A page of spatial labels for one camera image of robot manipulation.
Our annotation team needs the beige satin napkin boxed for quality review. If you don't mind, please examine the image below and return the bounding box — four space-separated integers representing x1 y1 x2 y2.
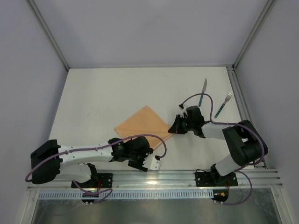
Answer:
114 106 172 141

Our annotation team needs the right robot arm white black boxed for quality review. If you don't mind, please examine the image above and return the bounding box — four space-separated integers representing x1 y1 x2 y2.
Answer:
168 106 268 187

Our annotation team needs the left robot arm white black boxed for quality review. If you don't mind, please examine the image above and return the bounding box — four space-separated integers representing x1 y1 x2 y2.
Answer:
25 136 154 187

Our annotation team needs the left controller board with led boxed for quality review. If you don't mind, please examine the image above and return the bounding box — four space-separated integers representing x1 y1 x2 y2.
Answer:
81 192 99 204

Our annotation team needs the right controller board yellow plug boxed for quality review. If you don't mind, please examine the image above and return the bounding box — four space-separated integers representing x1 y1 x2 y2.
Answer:
212 189 229 203

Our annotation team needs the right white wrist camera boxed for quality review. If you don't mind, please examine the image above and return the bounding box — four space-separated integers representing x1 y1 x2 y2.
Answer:
179 104 187 118

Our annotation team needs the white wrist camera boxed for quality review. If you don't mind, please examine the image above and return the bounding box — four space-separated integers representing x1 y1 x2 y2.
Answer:
143 155 161 171
179 104 187 118

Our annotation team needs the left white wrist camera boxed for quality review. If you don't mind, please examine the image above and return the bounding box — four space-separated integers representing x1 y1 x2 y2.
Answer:
143 155 161 171

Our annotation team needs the green handled knife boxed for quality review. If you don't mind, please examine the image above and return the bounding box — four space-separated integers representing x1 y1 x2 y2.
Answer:
198 79 207 107

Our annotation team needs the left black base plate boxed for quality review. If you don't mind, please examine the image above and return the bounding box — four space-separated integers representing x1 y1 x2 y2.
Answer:
78 173 113 189

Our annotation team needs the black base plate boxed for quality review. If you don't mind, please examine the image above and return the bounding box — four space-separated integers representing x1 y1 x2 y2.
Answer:
194 169 238 187
78 173 113 189

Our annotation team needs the green handled fork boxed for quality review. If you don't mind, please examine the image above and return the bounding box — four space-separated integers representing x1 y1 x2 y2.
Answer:
214 92 233 118

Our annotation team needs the slotted grey cable duct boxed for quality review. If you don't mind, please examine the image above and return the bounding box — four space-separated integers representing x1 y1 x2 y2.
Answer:
38 189 213 200

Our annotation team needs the right side aluminium rail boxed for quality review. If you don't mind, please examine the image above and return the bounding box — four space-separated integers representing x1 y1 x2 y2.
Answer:
225 65 267 168

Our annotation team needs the aluminium rail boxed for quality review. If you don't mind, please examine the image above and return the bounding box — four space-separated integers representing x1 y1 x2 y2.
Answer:
225 65 267 168
27 169 284 190

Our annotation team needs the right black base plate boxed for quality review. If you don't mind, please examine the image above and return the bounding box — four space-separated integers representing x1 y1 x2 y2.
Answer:
194 169 238 187

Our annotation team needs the front aluminium rail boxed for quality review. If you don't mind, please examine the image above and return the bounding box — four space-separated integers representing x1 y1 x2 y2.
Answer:
27 169 284 190

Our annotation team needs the right corner aluminium post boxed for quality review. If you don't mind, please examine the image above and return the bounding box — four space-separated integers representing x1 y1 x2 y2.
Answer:
233 0 277 69

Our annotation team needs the corner aluminium post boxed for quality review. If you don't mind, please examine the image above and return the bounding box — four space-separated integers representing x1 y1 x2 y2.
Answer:
233 0 277 69
26 0 70 71

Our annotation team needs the left corner aluminium post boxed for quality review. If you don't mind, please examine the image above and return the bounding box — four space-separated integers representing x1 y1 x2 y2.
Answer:
26 0 70 71

